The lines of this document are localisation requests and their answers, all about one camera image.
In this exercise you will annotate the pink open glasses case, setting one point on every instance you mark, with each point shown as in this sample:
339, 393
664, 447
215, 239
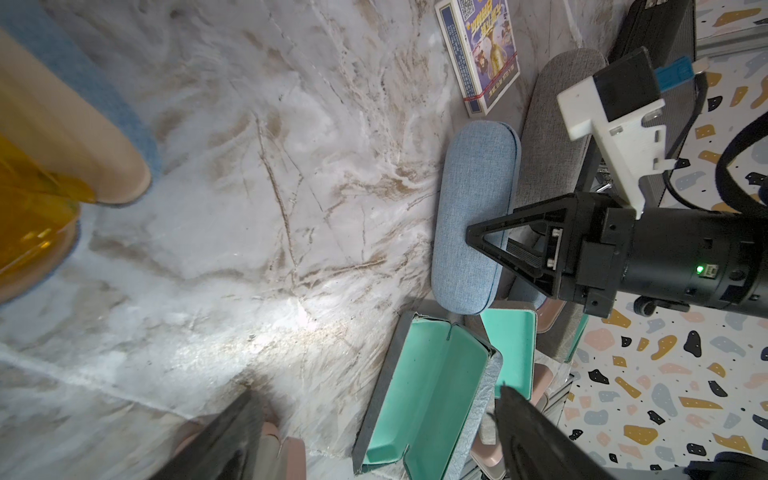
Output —
487, 450

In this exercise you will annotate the playing card box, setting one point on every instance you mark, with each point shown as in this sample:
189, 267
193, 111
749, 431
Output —
480, 41

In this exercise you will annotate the mint open glasses case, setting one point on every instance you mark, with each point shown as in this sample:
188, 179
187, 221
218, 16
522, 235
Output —
511, 328

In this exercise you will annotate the black briefcase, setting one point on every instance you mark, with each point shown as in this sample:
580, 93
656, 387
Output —
653, 36

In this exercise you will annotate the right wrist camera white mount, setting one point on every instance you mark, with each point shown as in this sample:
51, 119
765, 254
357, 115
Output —
630, 150

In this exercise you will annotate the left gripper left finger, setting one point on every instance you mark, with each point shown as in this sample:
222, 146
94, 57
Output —
226, 448

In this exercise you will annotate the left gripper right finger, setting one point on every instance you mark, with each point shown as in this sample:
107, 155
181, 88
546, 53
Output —
535, 449

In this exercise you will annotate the grey case mint lining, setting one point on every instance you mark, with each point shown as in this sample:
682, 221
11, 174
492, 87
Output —
429, 399

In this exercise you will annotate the blue case brown lining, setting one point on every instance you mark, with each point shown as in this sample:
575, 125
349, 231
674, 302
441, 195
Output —
478, 183

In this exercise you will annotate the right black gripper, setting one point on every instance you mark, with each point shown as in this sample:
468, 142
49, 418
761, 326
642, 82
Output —
668, 258

